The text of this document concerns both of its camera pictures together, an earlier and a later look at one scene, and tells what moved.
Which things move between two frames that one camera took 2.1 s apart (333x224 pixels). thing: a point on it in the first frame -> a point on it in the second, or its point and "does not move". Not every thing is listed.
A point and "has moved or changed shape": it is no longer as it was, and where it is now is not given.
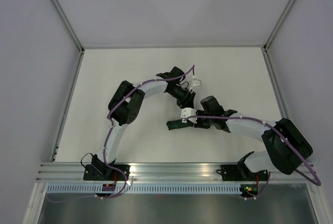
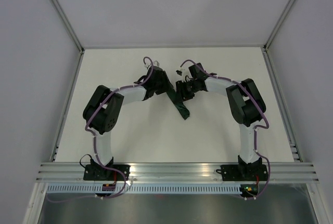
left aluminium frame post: [63, 13] does not move
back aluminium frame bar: [155, 46] does not move
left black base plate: [106, 172] does not move
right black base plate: [241, 172] does not move
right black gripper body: [204, 122] -> [188, 88]
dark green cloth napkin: [177, 124] has moved or changed shape
